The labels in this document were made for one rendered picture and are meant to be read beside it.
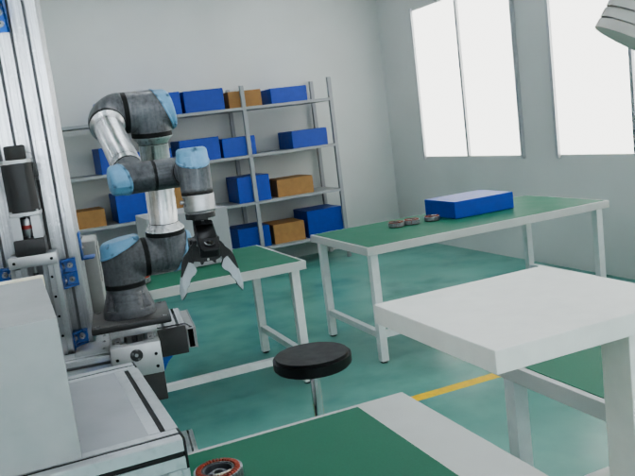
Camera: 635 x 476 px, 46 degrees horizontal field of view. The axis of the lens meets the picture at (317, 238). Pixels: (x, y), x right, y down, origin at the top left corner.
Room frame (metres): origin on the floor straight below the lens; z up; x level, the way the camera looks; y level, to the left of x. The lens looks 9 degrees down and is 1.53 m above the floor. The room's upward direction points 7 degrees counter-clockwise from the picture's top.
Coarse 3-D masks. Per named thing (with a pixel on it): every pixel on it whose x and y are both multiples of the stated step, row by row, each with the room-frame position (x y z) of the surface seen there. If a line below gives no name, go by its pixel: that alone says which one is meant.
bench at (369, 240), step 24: (408, 216) 5.57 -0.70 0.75; (480, 216) 5.11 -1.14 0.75; (504, 216) 4.98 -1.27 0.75; (528, 216) 4.89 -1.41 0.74; (552, 216) 4.96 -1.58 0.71; (600, 216) 5.16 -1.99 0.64; (312, 240) 5.24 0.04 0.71; (336, 240) 4.88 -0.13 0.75; (360, 240) 4.75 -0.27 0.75; (384, 240) 4.63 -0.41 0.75; (408, 240) 4.54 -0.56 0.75; (432, 240) 4.61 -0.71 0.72; (528, 240) 5.88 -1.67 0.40; (600, 240) 5.16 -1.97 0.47; (528, 264) 5.88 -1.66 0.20; (600, 264) 5.15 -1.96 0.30; (336, 312) 5.12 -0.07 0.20; (384, 336) 4.49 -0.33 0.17; (384, 360) 4.48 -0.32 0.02
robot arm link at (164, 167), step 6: (156, 162) 1.81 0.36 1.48; (162, 162) 1.81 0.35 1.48; (168, 162) 1.82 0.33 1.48; (174, 162) 1.81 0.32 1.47; (162, 168) 1.80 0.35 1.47; (168, 168) 1.81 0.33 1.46; (162, 174) 1.80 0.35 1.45; (168, 174) 1.80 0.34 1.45; (174, 174) 1.80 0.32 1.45; (162, 180) 1.80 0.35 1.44; (168, 180) 1.81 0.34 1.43; (174, 180) 1.81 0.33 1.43; (162, 186) 1.81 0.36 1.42; (168, 186) 1.82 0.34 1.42; (174, 186) 1.83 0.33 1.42
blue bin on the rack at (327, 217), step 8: (304, 208) 8.53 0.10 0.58; (312, 208) 8.44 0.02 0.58; (320, 208) 8.33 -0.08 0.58; (328, 208) 8.27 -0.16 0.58; (336, 208) 8.31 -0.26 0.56; (296, 216) 8.49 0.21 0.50; (304, 216) 8.24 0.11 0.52; (312, 216) 8.19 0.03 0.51; (320, 216) 8.23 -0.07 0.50; (328, 216) 8.26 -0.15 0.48; (336, 216) 8.30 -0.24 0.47; (304, 224) 8.27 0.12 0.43; (312, 224) 8.19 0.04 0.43; (320, 224) 8.23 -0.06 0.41; (328, 224) 8.26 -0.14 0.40; (336, 224) 8.30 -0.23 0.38; (312, 232) 8.18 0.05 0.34; (320, 232) 8.22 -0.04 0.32
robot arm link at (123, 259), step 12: (120, 240) 2.14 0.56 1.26; (132, 240) 2.15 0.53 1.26; (144, 240) 2.18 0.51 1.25; (108, 252) 2.12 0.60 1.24; (120, 252) 2.12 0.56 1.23; (132, 252) 2.14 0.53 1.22; (144, 252) 2.15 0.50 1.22; (108, 264) 2.12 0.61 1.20; (120, 264) 2.12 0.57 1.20; (132, 264) 2.13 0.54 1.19; (144, 264) 2.14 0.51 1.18; (108, 276) 2.13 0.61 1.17; (120, 276) 2.12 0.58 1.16; (132, 276) 2.13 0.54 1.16; (144, 276) 2.17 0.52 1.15
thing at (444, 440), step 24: (360, 408) 1.94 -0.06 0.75; (384, 408) 1.92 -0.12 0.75; (408, 408) 1.90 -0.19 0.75; (264, 432) 1.86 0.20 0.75; (408, 432) 1.75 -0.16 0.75; (432, 432) 1.74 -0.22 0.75; (456, 432) 1.72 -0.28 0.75; (432, 456) 1.61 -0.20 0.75; (456, 456) 1.59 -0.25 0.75; (480, 456) 1.58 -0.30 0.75; (504, 456) 1.56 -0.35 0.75
